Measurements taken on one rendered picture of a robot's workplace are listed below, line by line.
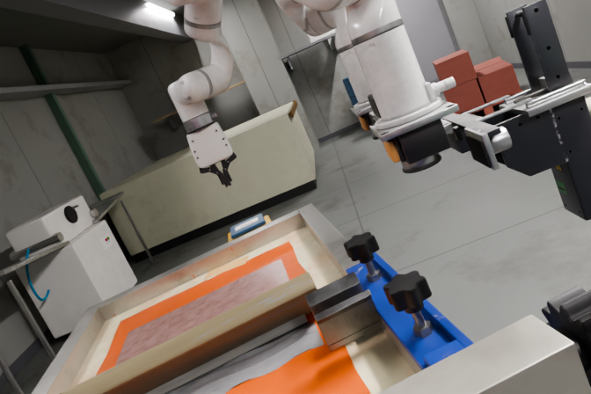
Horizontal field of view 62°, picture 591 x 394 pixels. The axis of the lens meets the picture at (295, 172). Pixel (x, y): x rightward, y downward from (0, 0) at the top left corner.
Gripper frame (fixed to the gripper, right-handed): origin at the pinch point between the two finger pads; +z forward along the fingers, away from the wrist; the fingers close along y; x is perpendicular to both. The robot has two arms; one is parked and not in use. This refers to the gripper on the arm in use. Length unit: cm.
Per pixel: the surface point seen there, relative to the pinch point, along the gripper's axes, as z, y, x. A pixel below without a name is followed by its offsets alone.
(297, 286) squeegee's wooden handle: 8, -6, 70
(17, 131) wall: -84, 204, -442
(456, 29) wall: 22, -429, -677
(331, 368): 15, -6, 79
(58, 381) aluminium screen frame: 13, 37, 50
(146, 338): 15, 24, 43
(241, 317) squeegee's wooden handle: 9, 2, 70
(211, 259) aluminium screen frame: 13.1, 9.9, 21.0
